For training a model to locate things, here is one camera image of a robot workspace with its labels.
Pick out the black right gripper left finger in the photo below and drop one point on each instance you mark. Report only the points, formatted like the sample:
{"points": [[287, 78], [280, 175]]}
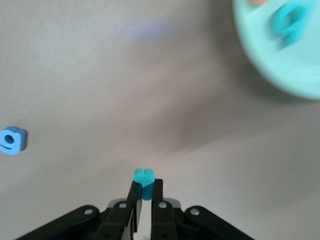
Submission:
{"points": [[112, 222]]}

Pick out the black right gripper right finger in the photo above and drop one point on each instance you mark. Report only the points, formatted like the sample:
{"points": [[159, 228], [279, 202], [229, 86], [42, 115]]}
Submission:
{"points": [[170, 222]]}

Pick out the teal foam letter r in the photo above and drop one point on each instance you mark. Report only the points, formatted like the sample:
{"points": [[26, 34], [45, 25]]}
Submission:
{"points": [[146, 183]]}

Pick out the teal foam letter b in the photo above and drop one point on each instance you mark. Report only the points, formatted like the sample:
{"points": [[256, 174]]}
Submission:
{"points": [[290, 22]]}

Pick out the orange foam letter e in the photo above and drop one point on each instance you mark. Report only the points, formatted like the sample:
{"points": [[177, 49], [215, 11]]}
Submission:
{"points": [[258, 1]]}

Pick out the blue foam letter g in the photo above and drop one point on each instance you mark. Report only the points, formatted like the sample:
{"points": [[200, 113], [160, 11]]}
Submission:
{"points": [[12, 141]]}

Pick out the brown table cover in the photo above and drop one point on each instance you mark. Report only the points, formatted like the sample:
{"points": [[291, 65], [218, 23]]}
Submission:
{"points": [[75, 75]]}

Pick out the light green plate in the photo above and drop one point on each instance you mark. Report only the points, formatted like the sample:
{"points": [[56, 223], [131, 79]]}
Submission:
{"points": [[287, 70]]}

